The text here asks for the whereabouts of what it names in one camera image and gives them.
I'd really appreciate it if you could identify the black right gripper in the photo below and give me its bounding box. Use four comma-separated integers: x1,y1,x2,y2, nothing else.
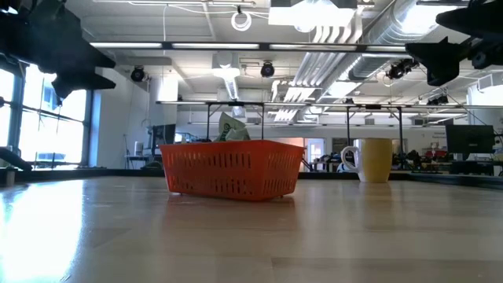
404,0,503,87

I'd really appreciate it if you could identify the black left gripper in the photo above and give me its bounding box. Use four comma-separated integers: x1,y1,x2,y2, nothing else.
0,0,117,100

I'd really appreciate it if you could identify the orange slotted plastic basket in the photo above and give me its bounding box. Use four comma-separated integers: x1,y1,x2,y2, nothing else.
159,140,306,202

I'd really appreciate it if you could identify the hanging black spotlight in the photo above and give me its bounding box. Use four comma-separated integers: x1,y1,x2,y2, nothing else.
130,65,146,83
259,61,276,79

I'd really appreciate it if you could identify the large bright window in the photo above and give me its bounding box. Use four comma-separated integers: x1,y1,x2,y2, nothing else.
0,64,89,168

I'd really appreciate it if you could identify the black beam with light strips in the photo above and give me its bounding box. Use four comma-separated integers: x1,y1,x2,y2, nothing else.
89,41,409,55

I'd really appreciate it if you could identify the black computer monitor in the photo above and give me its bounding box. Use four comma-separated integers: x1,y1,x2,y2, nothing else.
445,124,496,155
151,123,178,156

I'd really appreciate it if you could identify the black hanging camera cluster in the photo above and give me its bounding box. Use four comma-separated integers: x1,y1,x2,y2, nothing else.
385,57,420,81

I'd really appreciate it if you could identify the silver ventilation duct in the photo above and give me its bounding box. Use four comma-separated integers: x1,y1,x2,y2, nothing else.
347,0,461,82

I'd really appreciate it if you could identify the black workstation frame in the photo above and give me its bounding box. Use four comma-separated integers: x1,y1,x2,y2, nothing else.
205,101,266,142
345,104,404,171

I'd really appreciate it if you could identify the yellow mug with white handle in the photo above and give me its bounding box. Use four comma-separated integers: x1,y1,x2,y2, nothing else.
340,138,394,184

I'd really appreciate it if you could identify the white coiled cable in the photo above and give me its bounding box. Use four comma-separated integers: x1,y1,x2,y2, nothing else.
230,10,253,33

